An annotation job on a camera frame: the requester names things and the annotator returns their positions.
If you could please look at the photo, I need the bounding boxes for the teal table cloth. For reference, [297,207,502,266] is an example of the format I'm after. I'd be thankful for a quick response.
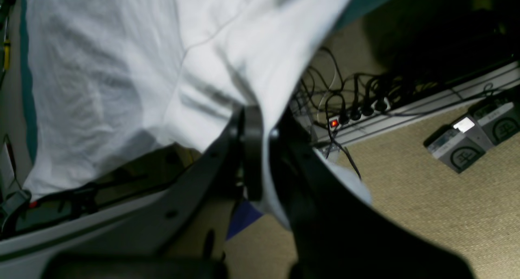
[19,0,390,163]

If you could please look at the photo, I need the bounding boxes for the black power strip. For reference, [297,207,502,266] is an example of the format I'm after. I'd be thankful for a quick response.
[292,96,394,143]

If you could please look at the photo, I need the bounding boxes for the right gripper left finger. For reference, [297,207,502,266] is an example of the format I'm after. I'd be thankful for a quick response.
[45,106,263,271]

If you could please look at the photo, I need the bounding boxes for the white T-shirt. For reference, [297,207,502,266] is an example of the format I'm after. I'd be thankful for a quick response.
[24,0,351,201]

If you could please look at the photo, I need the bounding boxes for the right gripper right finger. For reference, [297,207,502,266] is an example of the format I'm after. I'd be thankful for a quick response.
[269,110,474,279]

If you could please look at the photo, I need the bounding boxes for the bundle of black cables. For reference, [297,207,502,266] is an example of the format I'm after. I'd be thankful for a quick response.
[292,48,439,178]

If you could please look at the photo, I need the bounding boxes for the grey power adapter box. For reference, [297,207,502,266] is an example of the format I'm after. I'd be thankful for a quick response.
[423,114,487,174]

